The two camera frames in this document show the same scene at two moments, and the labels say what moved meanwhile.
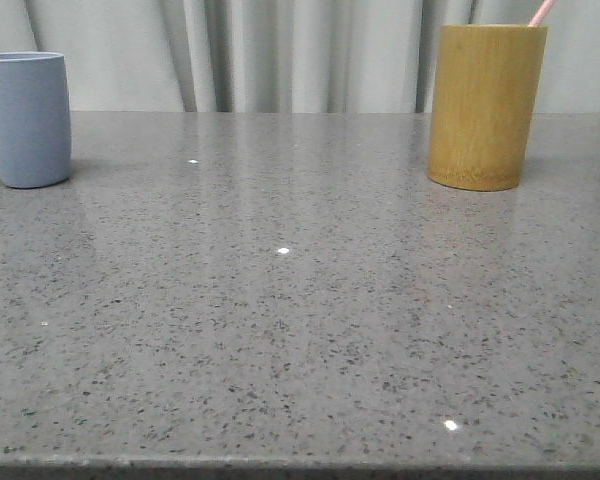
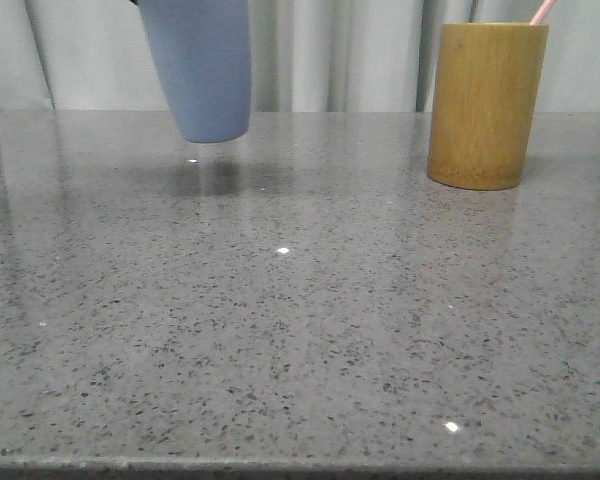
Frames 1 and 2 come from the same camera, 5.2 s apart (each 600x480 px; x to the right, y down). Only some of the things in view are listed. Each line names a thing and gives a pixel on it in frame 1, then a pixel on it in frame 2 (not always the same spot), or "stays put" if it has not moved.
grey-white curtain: (294, 56) stays put
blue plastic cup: (25, 124) -> (202, 49)
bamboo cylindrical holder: (485, 92) stays put
